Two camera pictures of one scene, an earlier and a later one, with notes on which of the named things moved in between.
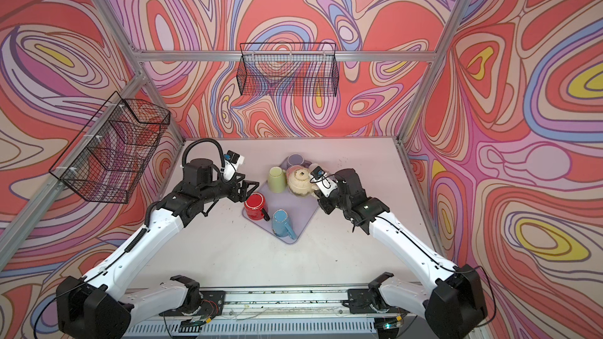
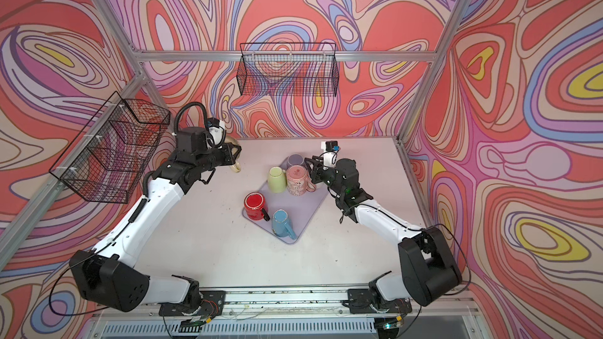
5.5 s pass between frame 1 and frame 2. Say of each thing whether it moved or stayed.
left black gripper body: moved
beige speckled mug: moved
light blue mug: stayed
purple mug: stayed
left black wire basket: stayed
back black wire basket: stayed
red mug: stayed
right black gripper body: moved
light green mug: stayed
